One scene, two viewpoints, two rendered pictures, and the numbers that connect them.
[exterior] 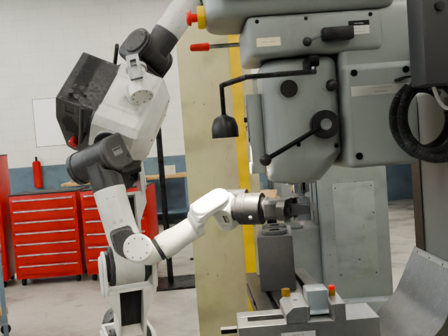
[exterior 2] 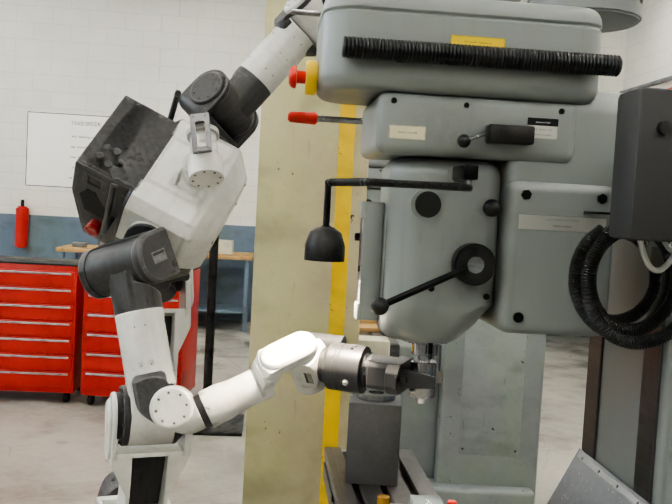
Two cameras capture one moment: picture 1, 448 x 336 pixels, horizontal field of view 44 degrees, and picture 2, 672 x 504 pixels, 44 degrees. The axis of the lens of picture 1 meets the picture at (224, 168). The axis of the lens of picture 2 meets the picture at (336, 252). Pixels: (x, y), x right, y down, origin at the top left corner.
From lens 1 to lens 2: 11 cm
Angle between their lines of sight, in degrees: 2
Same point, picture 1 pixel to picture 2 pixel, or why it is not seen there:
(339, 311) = not seen: outside the picture
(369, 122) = (539, 269)
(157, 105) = (226, 191)
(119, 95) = (171, 170)
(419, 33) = (629, 162)
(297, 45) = (448, 143)
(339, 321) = not seen: outside the picture
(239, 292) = (308, 461)
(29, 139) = (15, 172)
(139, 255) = (172, 418)
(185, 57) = (273, 99)
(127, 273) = (147, 430)
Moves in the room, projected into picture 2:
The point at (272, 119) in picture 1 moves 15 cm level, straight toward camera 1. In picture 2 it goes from (397, 245) to (398, 250)
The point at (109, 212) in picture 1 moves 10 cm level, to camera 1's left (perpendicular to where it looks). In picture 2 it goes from (134, 347) to (79, 345)
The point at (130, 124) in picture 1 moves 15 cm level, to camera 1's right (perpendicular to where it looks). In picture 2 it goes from (183, 216) to (261, 220)
